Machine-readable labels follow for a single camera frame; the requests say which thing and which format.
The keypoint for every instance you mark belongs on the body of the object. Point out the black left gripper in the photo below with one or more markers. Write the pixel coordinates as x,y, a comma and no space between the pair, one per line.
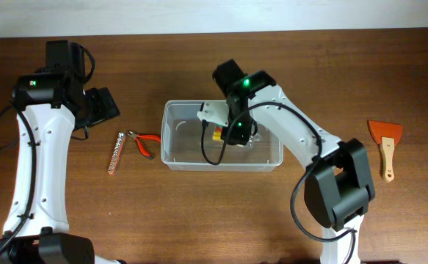
106,106

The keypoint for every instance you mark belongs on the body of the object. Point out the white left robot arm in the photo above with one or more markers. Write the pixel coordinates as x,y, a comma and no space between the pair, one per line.
50,105

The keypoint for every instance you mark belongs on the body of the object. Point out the clear plastic container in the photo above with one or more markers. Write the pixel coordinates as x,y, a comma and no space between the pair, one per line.
180,147

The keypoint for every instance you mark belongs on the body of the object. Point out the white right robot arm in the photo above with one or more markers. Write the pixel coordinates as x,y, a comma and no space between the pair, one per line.
330,200

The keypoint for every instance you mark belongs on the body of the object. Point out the orange scraper wooden handle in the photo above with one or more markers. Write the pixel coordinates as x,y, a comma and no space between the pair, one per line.
387,136

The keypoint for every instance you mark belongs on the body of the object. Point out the red handled cutting pliers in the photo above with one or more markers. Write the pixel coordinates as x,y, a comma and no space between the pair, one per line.
139,140

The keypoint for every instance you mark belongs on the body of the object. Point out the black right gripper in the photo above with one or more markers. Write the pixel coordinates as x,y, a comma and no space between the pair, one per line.
235,133

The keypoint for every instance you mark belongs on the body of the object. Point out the pack of coloured bits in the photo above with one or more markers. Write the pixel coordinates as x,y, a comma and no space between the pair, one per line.
256,137

